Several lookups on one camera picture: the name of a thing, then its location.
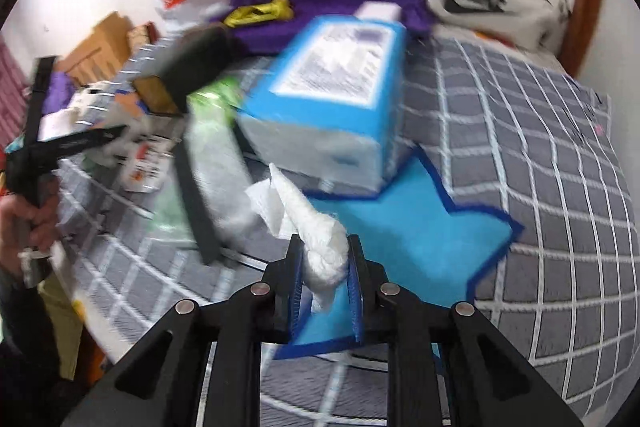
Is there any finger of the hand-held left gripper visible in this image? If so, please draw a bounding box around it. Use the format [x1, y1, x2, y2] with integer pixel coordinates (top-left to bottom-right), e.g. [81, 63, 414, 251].
[172, 149, 223, 265]
[47, 124, 128, 158]

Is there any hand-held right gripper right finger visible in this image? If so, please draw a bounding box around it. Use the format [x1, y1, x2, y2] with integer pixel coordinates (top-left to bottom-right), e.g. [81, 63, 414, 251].
[347, 234, 586, 427]

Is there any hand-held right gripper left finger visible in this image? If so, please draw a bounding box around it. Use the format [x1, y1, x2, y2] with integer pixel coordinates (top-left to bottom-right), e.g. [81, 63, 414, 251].
[60, 234, 306, 427]

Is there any long green packet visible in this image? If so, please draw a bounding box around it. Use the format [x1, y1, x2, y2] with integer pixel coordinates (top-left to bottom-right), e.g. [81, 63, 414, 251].
[150, 117, 256, 253]

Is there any white tissue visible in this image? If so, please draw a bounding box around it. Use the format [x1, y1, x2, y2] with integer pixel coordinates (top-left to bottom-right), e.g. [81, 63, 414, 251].
[245, 163, 349, 314]

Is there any blue tissue pack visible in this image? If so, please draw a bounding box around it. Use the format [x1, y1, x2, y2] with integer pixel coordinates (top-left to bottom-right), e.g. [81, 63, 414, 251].
[235, 17, 411, 198]

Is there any green white soft pack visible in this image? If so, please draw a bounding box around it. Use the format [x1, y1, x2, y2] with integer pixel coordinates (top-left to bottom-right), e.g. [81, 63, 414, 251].
[187, 77, 243, 128]

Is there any person's left hand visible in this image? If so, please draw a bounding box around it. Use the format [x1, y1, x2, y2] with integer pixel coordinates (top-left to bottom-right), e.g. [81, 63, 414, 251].
[0, 179, 61, 278]

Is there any white red printed packet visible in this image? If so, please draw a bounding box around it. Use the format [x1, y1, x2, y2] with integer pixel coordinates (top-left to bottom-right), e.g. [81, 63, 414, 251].
[120, 137, 171, 192]

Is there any pink striped cloth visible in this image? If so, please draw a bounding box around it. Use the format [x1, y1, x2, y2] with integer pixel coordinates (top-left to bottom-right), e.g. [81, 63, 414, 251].
[0, 34, 31, 152]

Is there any blue star mat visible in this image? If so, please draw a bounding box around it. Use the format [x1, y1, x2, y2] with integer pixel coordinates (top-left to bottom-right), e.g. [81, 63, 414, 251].
[272, 144, 525, 360]

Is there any cardboard box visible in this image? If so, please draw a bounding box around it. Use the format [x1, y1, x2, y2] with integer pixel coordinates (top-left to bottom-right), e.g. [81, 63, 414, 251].
[62, 12, 156, 88]

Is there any dark green box gold end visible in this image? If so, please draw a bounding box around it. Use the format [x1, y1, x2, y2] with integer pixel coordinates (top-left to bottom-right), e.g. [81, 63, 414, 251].
[132, 27, 236, 115]

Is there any yellow cloth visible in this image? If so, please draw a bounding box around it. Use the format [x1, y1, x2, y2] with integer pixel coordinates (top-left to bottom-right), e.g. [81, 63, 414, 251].
[37, 279, 83, 380]

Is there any yellow green packet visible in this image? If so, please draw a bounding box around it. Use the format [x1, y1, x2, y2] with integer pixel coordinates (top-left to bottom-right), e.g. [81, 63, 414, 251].
[222, 0, 293, 28]

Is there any grey checked blanket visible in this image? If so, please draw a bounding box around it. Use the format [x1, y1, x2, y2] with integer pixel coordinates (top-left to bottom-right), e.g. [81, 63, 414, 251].
[5, 34, 628, 427]

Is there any purple towel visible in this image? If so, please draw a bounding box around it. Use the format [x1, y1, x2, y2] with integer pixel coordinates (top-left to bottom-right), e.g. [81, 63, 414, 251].
[210, 0, 433, 55]

